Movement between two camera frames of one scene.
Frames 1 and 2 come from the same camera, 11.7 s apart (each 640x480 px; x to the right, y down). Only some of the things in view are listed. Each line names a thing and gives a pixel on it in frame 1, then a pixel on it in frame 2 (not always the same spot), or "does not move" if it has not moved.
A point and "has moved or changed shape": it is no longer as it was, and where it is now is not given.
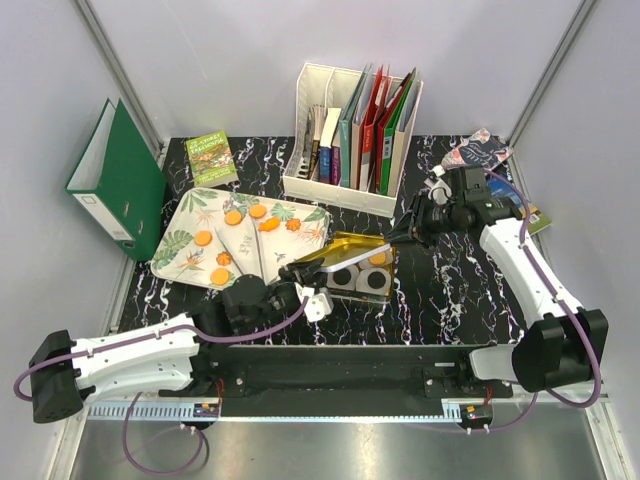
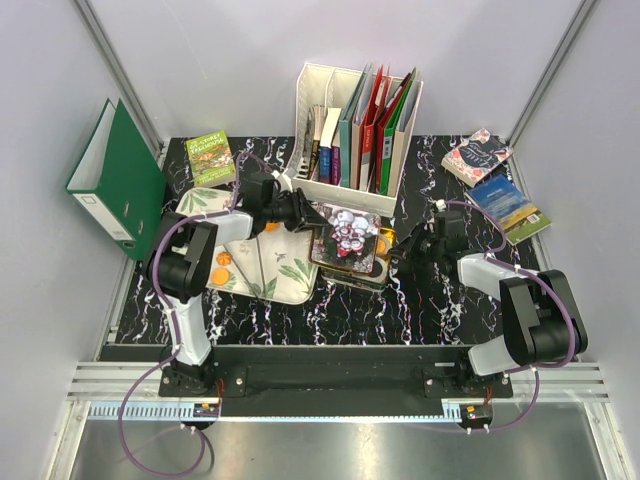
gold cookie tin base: [369, 279] has moved or changed shape
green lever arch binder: [120, 174] does not move
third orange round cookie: [220, 276] does not move
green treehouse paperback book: [211, 160] does not move
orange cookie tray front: [223, 258] does not move
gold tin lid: [341, 249] has moved or changed shape
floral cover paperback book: [480, 149] does not move
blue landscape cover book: [537, 220] does not move
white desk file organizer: [351, 137] does not move
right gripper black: [407, 227] → [408, 245]
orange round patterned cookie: [377, 258] → [381, 247]
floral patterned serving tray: [208, 237] does not move
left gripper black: [303, 273] → [303, 211]
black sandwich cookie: [376, 280] → [377, 269]
